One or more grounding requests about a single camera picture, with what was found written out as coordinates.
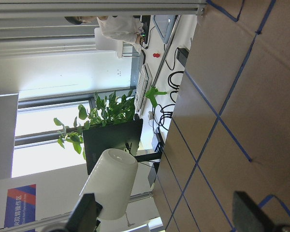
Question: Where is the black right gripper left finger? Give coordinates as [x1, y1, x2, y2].
[65, 193, 102, 232]

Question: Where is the pale green ikea cup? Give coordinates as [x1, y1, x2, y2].
[80, 148, 138, 220]

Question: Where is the blue teach pendant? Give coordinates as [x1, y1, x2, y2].
[153, 15, 178, 44]

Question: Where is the white keyboard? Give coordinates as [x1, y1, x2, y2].
[134, 63, 152, 115]

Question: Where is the aluminium frame post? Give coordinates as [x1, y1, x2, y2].
[0, 0, 206, 19]

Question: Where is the person in white shirt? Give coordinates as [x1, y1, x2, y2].
[64, 15, 143, 52]

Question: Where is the green potted plant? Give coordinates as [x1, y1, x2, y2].
[53, 90, 135, 159]

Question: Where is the black computer monitor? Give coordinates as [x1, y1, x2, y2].
[83, 119, 143, 174]

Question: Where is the small red object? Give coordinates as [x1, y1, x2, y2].
[153, 53, 160, 58]

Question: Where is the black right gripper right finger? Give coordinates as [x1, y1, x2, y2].
[232, 191, 280, 232]

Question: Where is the black power adapter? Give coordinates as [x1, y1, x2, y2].
[176, 48, 189, 67]

